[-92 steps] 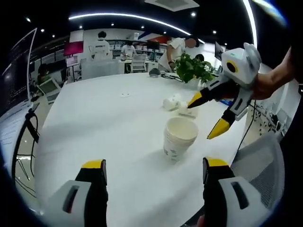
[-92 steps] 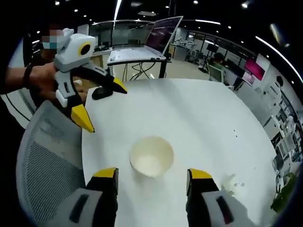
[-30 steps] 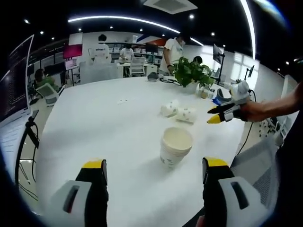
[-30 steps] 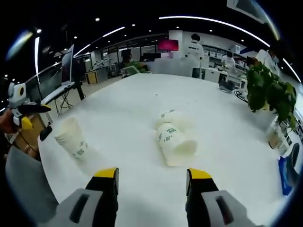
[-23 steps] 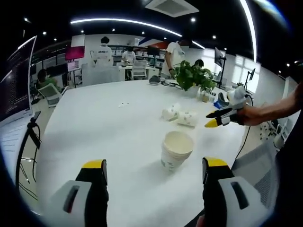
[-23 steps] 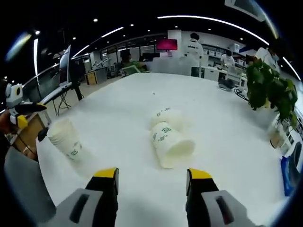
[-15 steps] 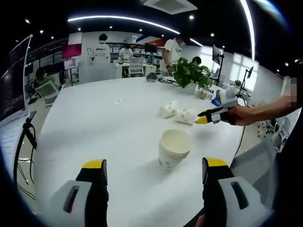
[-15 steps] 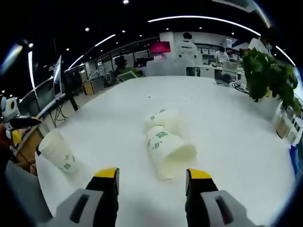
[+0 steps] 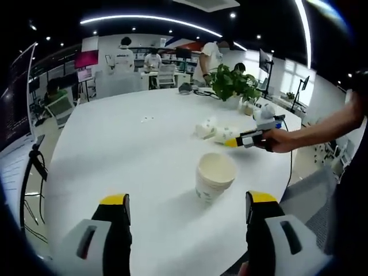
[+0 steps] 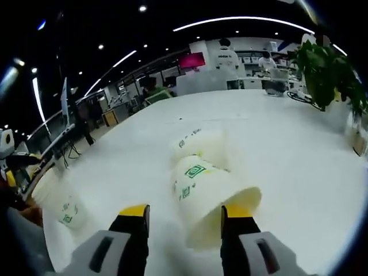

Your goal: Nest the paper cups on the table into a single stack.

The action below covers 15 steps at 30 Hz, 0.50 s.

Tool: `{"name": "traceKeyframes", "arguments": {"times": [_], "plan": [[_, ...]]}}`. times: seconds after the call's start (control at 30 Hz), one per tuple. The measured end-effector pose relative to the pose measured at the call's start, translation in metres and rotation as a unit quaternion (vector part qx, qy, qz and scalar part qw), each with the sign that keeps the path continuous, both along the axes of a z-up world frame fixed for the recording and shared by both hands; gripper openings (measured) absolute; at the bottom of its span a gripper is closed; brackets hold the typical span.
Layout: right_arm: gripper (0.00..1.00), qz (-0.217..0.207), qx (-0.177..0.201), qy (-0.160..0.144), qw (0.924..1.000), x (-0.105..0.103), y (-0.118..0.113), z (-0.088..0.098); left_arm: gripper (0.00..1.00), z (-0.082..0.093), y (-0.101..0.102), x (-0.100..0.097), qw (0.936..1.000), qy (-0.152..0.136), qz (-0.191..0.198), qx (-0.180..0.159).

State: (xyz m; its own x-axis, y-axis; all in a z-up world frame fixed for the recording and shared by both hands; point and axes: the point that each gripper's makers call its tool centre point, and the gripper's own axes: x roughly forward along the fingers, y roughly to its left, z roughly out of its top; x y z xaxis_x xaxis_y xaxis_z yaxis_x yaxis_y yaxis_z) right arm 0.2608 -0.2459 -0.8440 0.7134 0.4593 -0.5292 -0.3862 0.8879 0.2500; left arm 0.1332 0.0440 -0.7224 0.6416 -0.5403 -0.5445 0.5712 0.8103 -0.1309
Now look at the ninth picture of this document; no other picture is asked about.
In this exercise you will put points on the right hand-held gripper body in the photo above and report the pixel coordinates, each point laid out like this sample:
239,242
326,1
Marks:
266,115

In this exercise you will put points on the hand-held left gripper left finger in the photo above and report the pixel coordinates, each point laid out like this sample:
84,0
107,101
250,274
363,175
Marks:
95,247

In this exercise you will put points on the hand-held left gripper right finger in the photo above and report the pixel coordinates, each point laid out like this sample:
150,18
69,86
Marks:
277,247

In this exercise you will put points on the person's right hand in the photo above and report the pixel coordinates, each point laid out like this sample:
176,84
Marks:
279,141

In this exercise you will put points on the person's left hand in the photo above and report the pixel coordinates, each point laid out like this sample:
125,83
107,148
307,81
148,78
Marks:
244,268

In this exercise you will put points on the blue packet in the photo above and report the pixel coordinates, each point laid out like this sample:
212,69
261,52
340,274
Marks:
277,125

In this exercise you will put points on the small glass jar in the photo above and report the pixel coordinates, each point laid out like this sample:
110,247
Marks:
247,108

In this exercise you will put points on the green potted plant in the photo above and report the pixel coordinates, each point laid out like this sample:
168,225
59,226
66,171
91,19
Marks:
233,83

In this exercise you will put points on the black monitor on stand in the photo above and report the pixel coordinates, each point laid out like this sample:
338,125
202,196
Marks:
265,60
305,84

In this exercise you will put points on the dark grey device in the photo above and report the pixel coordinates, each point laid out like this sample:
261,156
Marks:
185,87

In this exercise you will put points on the white desk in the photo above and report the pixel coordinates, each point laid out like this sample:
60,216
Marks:
184,79

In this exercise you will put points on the white office chair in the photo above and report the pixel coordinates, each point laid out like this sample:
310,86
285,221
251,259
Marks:
166,76
59,112
342,155

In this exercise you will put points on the person's dark clothing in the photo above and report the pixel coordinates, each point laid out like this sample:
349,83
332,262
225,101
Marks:
353,195

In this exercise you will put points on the curved ceiling light strip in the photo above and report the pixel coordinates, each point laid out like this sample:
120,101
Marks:
304,28

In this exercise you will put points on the white table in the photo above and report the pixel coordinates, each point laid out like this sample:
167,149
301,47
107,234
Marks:
143,161

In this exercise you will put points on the black laptop stand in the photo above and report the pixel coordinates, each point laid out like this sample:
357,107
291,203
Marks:
38,141

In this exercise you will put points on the ceiling air vent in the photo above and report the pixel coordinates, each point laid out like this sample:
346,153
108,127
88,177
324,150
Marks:
207,2

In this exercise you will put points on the white partition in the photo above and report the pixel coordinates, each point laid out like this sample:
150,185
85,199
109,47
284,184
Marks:
115,83

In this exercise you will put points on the long ceiling light strip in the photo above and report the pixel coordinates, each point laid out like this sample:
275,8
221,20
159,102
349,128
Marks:
152,17

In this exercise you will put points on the small pink sign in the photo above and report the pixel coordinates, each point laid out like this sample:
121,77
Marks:
84,74

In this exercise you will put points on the white wall shelving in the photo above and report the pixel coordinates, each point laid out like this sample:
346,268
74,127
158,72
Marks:
172,57

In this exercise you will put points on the pink wall display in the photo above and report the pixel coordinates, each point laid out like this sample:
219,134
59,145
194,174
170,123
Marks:
86,59

